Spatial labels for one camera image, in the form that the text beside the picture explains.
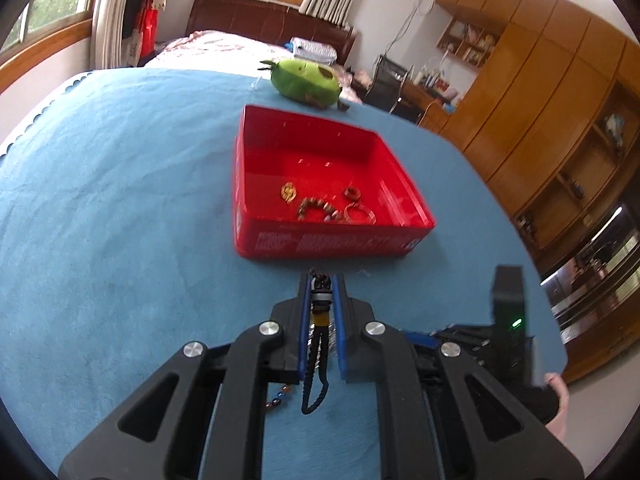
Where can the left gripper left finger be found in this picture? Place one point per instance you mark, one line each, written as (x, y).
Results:
(201, 415)

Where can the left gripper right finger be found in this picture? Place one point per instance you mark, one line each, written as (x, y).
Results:
(440, 414)

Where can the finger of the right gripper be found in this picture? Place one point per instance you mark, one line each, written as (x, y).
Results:
(422, 339)

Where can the person's right hand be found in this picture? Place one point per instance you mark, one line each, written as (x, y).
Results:
(558, 424)

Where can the small silver bangle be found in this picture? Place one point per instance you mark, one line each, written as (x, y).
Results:
(358, 213)

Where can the red plastic tray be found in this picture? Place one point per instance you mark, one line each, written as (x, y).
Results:
(331, 164)

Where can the blue blanket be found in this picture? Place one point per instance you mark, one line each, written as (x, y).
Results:
(116, 244)

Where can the gold pendant charm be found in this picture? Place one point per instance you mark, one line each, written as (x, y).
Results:
(288, 192)

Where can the wooden desk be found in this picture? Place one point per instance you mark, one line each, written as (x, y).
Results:
(433, 114)

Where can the large wooden wardrobe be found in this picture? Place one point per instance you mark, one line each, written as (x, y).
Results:
(551, 121)

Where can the black office chair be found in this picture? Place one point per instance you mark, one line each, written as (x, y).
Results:
(385, 91)

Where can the green avocado plush toy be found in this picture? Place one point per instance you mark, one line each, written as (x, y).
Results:
(306, 82)

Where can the folded patterned cloth stack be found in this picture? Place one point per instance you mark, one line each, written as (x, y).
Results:
(313, 51)

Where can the dark wooden headboard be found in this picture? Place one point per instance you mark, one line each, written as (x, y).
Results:
(269, 22)

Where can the coat rack with clothes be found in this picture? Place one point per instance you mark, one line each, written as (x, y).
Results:
(139, 30)

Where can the wall shelf with items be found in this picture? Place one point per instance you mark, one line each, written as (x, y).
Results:
(470, 44)

